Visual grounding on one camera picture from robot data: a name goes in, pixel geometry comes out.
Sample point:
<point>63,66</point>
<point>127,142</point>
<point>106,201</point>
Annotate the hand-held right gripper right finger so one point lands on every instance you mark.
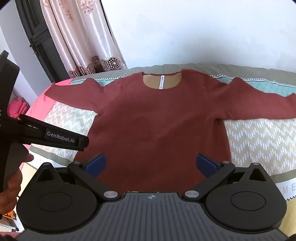
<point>204,163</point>

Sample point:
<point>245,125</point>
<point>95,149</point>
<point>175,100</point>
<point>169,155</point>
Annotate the pink bed sheet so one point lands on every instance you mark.
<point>39,104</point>

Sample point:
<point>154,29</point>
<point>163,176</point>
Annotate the dark window frame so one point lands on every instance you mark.
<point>39,41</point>

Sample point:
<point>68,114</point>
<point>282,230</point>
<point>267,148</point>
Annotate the person's left hand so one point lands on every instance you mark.
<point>11,187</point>

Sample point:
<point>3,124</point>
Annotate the pink folded cloth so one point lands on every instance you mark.
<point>16,108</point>

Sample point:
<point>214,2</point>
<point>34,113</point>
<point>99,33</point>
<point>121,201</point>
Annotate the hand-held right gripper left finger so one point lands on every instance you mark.
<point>97,162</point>

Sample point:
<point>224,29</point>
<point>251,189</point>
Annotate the dark red sweater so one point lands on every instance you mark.
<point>157,129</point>

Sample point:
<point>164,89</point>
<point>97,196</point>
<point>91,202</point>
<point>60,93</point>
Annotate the pink satin curtain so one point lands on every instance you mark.
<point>87,37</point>

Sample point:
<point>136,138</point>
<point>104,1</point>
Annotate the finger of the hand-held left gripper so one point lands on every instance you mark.
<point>57,136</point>

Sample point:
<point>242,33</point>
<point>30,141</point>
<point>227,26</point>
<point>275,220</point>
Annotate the patchwork patterned bed blanket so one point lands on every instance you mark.
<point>256,141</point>

